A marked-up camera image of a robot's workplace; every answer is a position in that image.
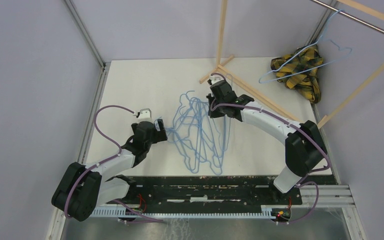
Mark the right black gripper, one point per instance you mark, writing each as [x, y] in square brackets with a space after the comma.
[214, 114]

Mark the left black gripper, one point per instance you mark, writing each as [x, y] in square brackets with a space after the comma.
[160, 135]

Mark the blue wire hanger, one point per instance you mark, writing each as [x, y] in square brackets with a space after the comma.
[304, 61]
[220, 131]

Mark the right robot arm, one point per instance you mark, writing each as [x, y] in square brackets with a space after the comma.
[304, 145]

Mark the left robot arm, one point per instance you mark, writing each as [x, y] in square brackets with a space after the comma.
[83, 188]

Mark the pile of blue hangers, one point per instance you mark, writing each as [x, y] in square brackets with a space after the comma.
[190, 132]

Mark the yellow plaid shirt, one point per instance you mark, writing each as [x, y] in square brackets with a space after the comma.
[308, 87]

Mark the metal rack rod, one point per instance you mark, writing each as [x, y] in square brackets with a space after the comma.
[349, 16]

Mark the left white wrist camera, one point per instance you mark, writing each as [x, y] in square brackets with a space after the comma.
[144, 114]

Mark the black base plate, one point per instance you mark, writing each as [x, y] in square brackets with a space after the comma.
[208, 195]

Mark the wooden clothes rack frame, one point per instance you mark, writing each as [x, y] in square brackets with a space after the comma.
[220, 66]

